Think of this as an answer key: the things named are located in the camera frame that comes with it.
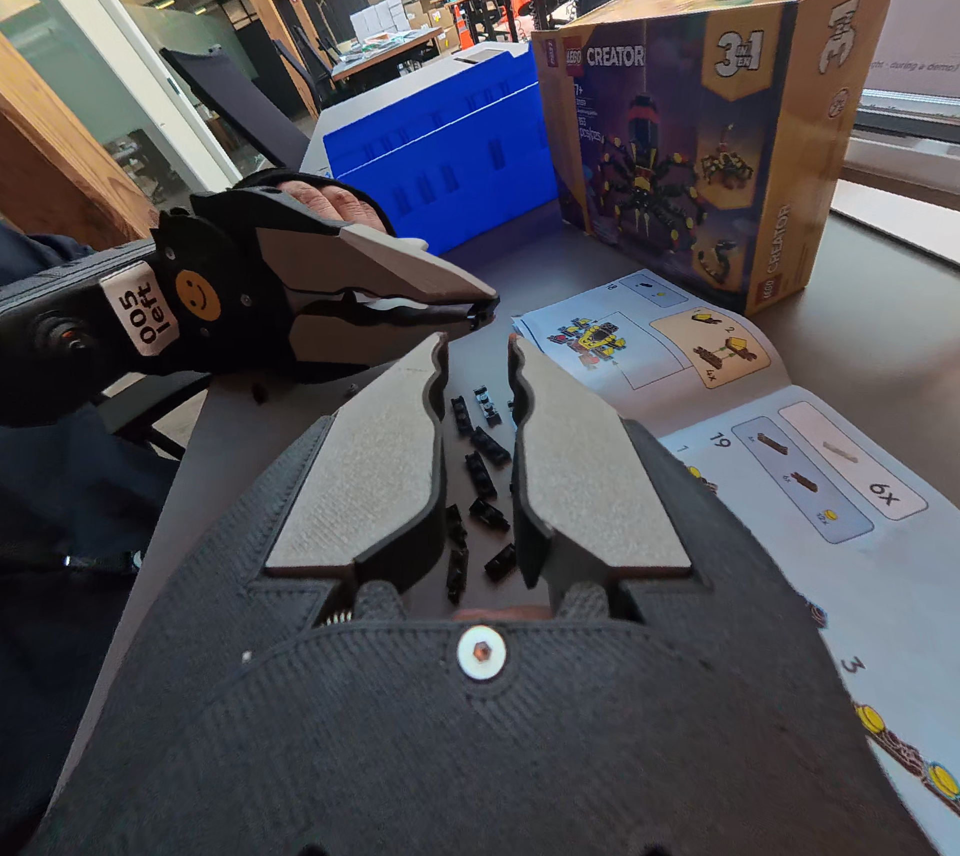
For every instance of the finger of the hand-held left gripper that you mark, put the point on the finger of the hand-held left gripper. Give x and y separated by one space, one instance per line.
390 264
352 339

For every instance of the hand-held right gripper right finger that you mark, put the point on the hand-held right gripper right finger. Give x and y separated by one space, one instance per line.
600 496

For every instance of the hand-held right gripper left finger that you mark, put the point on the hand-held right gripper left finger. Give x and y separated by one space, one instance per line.
360 489

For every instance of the tiny black lego piece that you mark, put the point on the tiny black lego piece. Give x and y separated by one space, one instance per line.
478 318

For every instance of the group of black lego links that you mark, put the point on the group of black lego links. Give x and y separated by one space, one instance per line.
480 474

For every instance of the blue plastic bin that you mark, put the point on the blue plastic bin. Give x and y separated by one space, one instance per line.
442 151

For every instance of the person's left forearm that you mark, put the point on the person's left forearm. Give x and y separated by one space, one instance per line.
37 249

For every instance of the lego instruction booklet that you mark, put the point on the lego instruction booklet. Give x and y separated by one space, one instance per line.
787 466

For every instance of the lego set box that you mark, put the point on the lego set box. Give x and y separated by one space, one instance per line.
675 144

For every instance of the person's left hand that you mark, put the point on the person's left hand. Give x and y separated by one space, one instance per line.
337 202

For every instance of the wooden top table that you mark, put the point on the wooden top table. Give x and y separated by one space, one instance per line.
390 50

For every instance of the black office chair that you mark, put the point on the black office chair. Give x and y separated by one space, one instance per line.
232 103

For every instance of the stack of white boxes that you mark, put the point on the stack of white boxes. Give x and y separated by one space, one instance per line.
377 16

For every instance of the person's dark clothing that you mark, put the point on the person's dark clothing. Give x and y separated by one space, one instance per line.
52 571

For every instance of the white flat board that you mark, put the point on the white flat board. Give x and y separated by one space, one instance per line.
900 219

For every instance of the wooden post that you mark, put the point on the wooden post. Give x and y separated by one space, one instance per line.
52 151

